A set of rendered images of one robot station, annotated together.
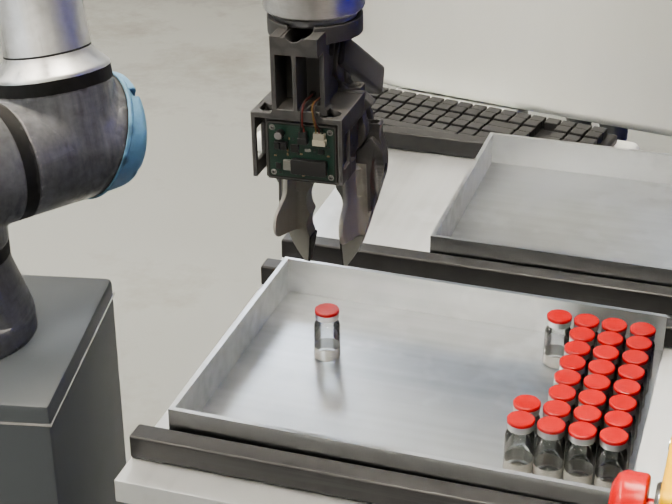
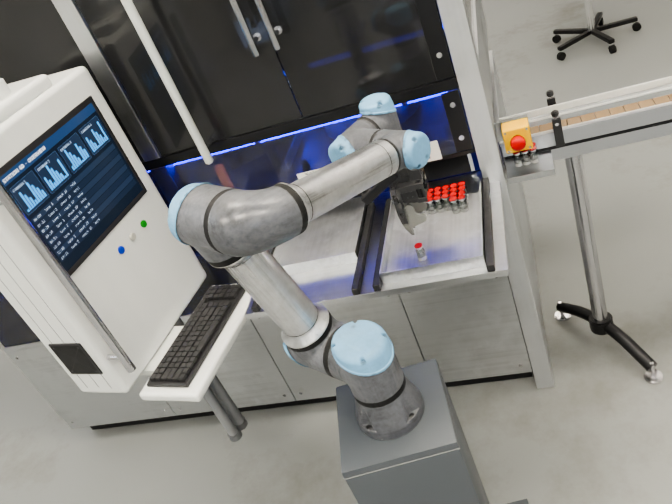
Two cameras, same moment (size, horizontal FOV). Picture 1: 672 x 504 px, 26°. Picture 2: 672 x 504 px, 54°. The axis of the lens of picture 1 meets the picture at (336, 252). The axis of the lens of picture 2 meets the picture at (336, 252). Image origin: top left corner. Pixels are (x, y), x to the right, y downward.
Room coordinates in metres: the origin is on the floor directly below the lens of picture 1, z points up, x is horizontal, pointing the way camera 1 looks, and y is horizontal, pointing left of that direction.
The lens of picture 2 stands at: (1.14, 1.40, 1.88)
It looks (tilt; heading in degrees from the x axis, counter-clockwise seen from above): 32 degrees down; 274
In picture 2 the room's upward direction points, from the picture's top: 23 degrees counter-clockwise
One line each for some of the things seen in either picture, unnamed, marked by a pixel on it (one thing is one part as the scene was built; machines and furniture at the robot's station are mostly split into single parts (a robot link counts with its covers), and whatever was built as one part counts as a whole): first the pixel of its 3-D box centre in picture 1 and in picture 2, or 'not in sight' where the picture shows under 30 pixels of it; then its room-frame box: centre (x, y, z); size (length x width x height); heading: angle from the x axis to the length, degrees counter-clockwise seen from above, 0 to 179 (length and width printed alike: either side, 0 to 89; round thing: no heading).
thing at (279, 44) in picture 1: (313, 93); (404, 178); (1.02, 0.02, 1.13); 0.09 x 0.08 x 0.12; 163
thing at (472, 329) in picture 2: not in sight; (274, 257); (1.57, -1.00, 0.44); 2.06 x 1.00 x 0.88; 162
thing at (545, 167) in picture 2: not in sight; (529, 164); (0.65, -0.26, 0.87); 0.14 x 0.13 x 0.02; 72
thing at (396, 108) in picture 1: (448, 125); (199, 331); (1.71, -0.14, 0.82); 0.40 x 0.14 x 0.02; 63
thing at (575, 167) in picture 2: not in sight; (588, 246); (0.50, -0.32, 0.46); 0.09 x 0.09 x 0.77; 72
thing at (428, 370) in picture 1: (430, 378); (434, 230); (0.99, -0.08, 0.90); 0.34 x 0.26 x 0.04; 72
